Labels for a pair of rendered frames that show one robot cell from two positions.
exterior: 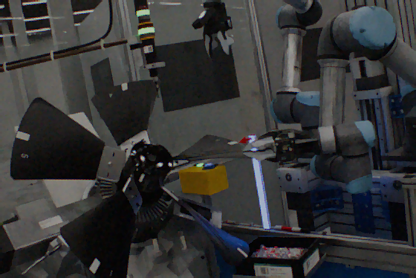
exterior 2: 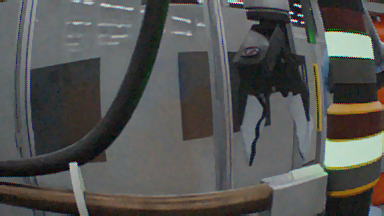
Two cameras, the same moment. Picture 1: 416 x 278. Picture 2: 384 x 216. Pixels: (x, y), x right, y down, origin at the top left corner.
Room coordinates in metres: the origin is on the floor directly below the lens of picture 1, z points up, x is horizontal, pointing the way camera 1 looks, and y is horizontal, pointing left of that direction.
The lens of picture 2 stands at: (1.17, 0.28, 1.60)
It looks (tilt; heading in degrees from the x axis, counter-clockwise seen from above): 3 degrees down; 341
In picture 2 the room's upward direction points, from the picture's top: 4 degrees counter-clockwise
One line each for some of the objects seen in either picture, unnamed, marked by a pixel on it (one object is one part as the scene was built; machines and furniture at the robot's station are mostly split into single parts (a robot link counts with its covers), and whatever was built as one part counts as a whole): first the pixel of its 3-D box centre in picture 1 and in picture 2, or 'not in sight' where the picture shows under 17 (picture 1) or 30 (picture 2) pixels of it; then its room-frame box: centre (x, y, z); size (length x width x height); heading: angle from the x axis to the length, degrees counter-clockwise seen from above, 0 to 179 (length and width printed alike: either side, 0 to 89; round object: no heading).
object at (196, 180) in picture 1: (203, 180); not in sight; (1.84, 0.05, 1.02); 0.16 x 0.10 x 0.11; 42
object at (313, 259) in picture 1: (278, 257); not in sight; (1.38, -0.14, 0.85); 0.22 x 0.17 x 0.07; 56
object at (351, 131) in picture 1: (353, 137); not in sight; (1.30, -0.39, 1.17); 0.11 x 0.08 x 0.09; 79
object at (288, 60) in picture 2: (216, 18); (277, 52); (1.92, -0.11, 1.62); 0.09 x 0.08 x 0.12; 132
